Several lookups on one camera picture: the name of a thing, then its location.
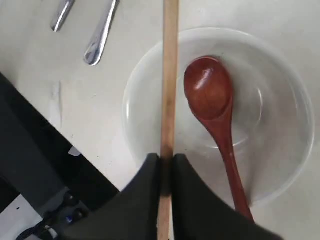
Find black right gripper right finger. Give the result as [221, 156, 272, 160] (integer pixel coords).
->
[171, 154, 281, 240]

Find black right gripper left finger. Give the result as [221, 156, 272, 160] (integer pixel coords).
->
[61, 153, 161, 240]

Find grey ceramic bowl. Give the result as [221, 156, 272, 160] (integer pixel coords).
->
[121, 27, 316, 211]

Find dark red wooden spoon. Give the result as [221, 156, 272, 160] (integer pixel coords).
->
[183, 56, 254, 221]

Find silver fork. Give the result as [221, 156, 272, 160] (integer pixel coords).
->
[83, 0, 120, 66]

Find wooden chopstick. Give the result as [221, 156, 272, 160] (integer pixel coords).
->
[156, 0, 179, 240]

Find silver table knife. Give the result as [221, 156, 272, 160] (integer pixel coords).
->
[50, 0, 76, 32]

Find black chair beside table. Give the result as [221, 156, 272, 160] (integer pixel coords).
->
[0, 76, 118, 240]

